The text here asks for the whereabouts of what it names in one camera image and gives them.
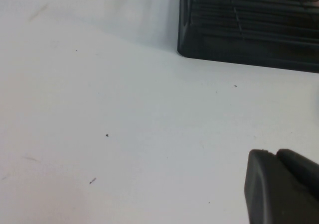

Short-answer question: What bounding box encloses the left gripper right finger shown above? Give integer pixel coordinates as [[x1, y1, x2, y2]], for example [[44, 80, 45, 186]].
[[275, 148, 319, 200]]

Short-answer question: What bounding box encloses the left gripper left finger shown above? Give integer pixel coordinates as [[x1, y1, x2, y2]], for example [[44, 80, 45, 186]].
[[243, 148, 319, 224]]

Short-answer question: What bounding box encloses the black plastic drip tray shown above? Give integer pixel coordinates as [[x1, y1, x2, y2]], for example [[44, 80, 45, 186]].
[[176, 0, 319, 74]]

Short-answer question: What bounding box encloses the black wire dish rack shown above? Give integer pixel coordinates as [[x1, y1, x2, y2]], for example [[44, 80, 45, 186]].
[[186, 0, 319, 41]]

